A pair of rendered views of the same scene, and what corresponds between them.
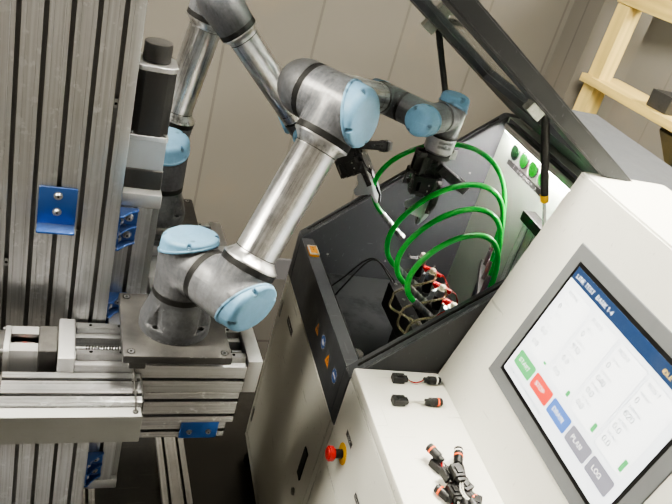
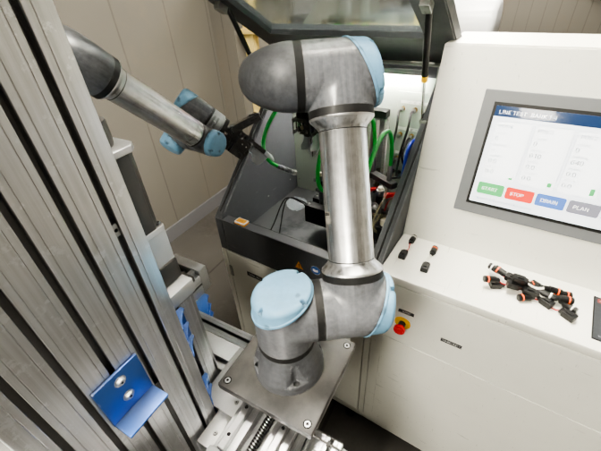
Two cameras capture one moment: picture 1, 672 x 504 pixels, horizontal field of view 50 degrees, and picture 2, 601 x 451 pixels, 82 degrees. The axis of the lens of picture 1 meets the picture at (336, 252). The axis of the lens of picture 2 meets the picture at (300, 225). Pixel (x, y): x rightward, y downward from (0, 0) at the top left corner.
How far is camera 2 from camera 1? 1.04 m
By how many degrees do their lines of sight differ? 30
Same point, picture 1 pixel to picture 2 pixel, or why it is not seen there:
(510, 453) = (517, 243)
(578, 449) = (586, 211)
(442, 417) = (446, 255)
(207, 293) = (354, 325)
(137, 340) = (295, 408)
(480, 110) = (197, 83)
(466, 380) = (436, 224)
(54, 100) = (34, 294)
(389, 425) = (445, 286)
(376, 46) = not seen: hidden behind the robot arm
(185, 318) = (315, 353)
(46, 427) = not seen: outside the picture
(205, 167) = not seen: hidden behind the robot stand
